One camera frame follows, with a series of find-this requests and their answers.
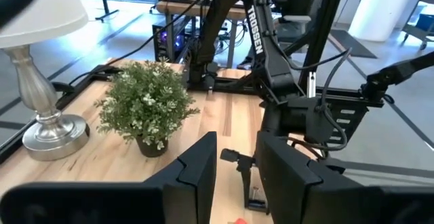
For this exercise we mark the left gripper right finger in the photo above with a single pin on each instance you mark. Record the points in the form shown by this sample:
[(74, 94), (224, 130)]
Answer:
[(339, 203)]

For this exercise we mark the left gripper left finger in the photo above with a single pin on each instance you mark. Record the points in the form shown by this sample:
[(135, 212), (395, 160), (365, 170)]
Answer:
[(101, 203)]

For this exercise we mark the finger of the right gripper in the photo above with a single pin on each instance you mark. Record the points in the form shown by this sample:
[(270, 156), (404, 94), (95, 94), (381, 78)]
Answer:
[(247, 186)]

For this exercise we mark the black binder clip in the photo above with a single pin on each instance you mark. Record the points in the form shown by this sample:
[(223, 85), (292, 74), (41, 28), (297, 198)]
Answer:
[(257, 197)]

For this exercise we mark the red eraser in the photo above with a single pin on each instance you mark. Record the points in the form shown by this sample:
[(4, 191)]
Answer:
[(239, 221)]

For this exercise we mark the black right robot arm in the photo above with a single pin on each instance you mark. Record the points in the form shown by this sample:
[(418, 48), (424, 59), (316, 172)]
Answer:
[(268, 57)]

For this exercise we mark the black office chair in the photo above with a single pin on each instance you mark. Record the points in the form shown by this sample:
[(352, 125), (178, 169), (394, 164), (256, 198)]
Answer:
[(295, 20)]

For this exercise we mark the white shade table lamp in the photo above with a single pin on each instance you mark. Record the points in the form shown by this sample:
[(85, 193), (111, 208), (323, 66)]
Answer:
[(51, 135)]

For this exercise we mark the green potted plant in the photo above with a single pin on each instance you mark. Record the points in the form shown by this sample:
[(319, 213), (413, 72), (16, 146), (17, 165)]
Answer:
[(146, 98)]

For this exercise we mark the black computer tower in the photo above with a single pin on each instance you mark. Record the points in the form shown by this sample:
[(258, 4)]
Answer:
[(169, 42)]

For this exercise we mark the wooden background table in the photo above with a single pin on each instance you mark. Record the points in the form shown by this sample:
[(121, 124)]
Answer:
[(190, 9)]

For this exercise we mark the white round column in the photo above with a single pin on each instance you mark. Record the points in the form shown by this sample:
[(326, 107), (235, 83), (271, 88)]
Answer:
[(386, 10)]

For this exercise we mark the silver metal bracket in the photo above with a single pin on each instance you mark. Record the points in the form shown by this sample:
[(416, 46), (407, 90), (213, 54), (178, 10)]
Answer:
[(311, 85)]

